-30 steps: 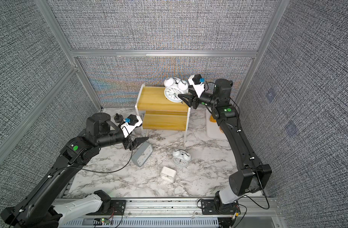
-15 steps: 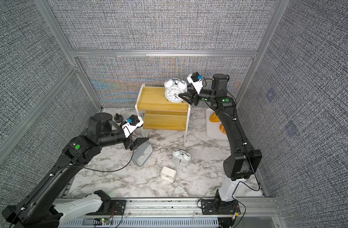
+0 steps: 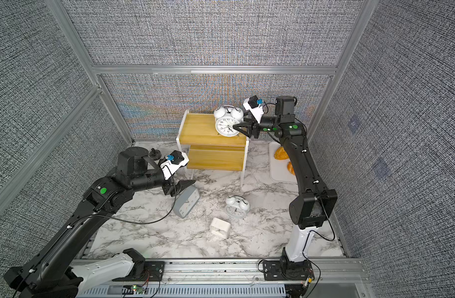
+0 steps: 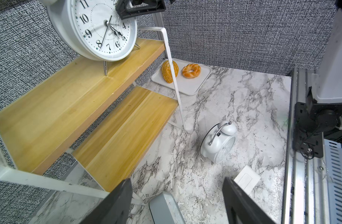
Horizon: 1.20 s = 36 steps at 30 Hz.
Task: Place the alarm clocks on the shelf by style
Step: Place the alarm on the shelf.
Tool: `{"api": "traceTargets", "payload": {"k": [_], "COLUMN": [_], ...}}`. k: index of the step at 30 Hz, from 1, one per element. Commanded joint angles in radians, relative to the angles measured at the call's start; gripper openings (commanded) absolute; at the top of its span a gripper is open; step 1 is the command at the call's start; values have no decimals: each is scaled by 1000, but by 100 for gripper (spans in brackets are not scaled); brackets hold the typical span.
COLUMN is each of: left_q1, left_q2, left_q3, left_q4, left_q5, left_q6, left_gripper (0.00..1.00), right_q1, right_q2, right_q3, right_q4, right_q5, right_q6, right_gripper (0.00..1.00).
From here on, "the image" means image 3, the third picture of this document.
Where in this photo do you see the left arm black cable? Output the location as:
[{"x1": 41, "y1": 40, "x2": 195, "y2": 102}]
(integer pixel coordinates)
[{"x1": 11, "y1": 163, "x2": 178, "y2": 298}]

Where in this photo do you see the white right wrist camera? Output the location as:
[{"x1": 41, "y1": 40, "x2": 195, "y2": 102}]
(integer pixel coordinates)
[{"x1": 243, "y1": 96, "x2": 264, "y2": 124}]

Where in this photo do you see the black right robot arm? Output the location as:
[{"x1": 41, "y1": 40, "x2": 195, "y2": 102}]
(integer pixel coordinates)
[{"x1": 234, "y1": 96, "x2": 338, "y2": 282}]

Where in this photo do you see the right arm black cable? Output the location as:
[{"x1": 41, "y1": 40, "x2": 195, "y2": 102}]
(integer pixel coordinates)
[{"x1": 264, "y1": 96, "x2": 337, "y2": 298}]

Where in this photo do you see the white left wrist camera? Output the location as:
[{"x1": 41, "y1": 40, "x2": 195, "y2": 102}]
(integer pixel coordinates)
[{"x1": 159, "y1": 150, "x2": 189, "y2": 181}]

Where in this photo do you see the glazed ring pastry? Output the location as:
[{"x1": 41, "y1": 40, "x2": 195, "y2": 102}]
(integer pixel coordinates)
[{"x1": 287, "y1": 161, "x2": 295, "y2": 175}]

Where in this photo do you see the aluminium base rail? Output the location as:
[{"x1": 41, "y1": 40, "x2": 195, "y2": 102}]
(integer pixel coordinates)
[{"x1": 52, "y1": 258, "x2": 377, "y2": 298}]

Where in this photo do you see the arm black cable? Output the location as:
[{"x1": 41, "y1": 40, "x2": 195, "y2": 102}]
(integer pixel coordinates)
[
  {"x1": 264, "y1": 96, "x2": 337, "y2": 298},
  {"x1": 11, "y1": 163, "x2": 178, "y2": 298}
]

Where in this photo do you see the grey rectangular digital clock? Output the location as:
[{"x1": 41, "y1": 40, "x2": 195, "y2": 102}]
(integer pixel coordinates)
[{"x1": 173, "y1": 186, "x2": 200, "y2": 219}]

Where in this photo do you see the white twin-bell alarm clock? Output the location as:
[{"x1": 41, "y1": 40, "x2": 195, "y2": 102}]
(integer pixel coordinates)
[{"x1": 213, "y1": 105, "x2": 244, "y2": 137}]

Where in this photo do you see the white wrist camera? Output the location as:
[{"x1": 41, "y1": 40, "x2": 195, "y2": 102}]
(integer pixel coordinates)
[
  {"x1": 243, "y1": 96, "x2": 264, "y2": 124},
  {"x1": 159, "y1": 150, "x2": 189, "y2": 181}
]

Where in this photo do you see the white cutting board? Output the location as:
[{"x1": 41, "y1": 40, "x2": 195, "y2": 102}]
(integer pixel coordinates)
[{"x1": 268, "y1": 142, "x2": 297, "y2": 184}]

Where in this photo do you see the white cube digital clock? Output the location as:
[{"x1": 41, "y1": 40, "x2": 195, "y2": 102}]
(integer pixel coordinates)
[{"x1": 210, "y1": 217, "x2": 231, "y2": 239}]

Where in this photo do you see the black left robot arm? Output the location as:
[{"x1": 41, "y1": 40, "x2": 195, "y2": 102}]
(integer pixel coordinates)
[{"x1": 4, "y1": 147, "x2": 194, "y2": 298}]

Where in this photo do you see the glass jar black lid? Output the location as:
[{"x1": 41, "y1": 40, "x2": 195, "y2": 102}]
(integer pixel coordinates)
[{"x1": 149, "y1": 148, "x2": 162, "y2": 161}]

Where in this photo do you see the yellow wooden two-tier shelf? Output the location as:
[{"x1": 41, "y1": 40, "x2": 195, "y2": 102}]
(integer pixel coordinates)
[{"x1": 176, "y1": 109, "x2": 249, "y2": 186}]

